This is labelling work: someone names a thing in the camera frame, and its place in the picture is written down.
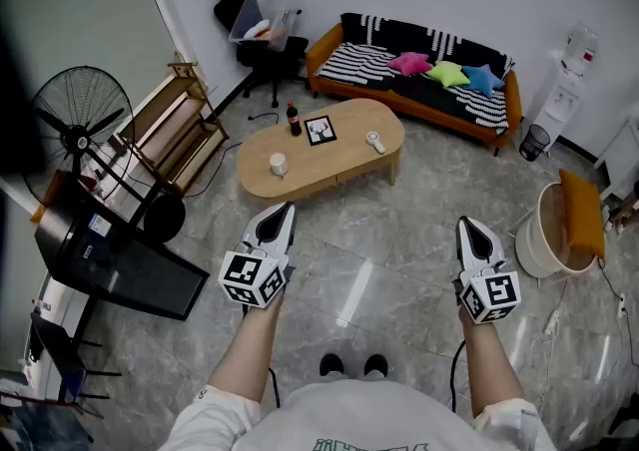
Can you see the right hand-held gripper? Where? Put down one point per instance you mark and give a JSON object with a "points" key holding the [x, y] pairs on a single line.
{"points": [[491, 294]]}

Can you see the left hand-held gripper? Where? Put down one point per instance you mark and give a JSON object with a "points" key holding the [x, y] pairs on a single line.
{"points": [[249, 274]]}

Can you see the person's left forearm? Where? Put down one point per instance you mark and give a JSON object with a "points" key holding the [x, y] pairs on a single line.
{"points": [[247, 354]]}

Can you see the person's right forearm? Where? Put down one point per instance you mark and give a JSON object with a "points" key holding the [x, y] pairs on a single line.
{"points": [[491, 369]]}

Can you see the wooden oval coffee table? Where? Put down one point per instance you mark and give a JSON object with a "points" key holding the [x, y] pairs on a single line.
{"points": [[344, 139]]}

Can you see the white bucket with orange cushion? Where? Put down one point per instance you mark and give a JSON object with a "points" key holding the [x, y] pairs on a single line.
{"points": [[536, 239]]}

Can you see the white mug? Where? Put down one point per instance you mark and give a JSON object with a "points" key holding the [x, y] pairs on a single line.
{"points": [[278, 164]]}

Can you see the orange cushion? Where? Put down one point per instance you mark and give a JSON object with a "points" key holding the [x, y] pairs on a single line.
{"points": [[581, 214]]}

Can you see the cola bottle with red cap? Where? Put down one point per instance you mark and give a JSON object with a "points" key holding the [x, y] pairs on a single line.
{"points": [[294, 122]]}

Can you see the black framed deer picture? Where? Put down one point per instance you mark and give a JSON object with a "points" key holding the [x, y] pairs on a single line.
{"points": [[320, 131]]}

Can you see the white handheld fan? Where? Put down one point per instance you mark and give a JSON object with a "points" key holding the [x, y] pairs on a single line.
{"points": [[373, 138]]}

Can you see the person's black left shoe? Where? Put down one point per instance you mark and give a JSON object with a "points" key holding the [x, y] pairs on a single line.
{"points": [[331, 364]]}

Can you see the person's black shoe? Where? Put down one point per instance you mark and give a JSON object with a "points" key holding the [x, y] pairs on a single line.
{"points": [[331, 364], [375, 364]]}

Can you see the wooden shelf rack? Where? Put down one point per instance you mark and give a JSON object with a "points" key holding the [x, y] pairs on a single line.
{"points": [[165, 139]]}

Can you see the black metal stand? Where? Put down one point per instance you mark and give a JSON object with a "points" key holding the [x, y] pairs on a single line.
{"points": [[125, 269]]}

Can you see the person's black right shoe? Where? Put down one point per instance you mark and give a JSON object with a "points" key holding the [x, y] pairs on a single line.
{"points": [[375, 364]]}

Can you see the white side cabinet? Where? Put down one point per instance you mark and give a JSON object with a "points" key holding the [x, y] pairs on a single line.
{"points": [[621, 159]]}

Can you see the white water dispenser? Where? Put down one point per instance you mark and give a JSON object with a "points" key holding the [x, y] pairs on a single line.
{"points": [[559, 100]]}

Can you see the blue star pillow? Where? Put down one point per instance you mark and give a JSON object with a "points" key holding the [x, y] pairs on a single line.
{"points": [[481, 80]]}

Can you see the black office chair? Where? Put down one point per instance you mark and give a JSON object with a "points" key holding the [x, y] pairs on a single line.
{"points": [[272, 60]]}

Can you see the green star pillow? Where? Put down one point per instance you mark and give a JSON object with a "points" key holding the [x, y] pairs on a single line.
{"points": [[447, 74]]}

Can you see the orange sofa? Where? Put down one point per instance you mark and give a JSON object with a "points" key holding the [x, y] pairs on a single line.
{"points": [[319, 47]]}

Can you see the pink star pillow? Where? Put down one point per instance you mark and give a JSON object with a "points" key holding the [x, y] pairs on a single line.
{"points": [[410, 64]]}

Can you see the person's white t-shirt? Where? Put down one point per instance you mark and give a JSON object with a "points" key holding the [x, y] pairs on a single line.
{"points": [[359, 419]]}

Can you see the black standing floor fan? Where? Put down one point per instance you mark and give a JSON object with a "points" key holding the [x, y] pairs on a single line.
{"points": [[82, 142]]}

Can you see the clear plastic storage bin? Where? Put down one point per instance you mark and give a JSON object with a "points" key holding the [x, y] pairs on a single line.
{"points": [[249, 15]]}

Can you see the black white striped blanket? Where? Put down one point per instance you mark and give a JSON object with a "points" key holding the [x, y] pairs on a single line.
{"points": [[399, 37]]}

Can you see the black folding chair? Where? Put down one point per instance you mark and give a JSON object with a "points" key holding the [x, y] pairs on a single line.
{"points": [[60, 349]]}

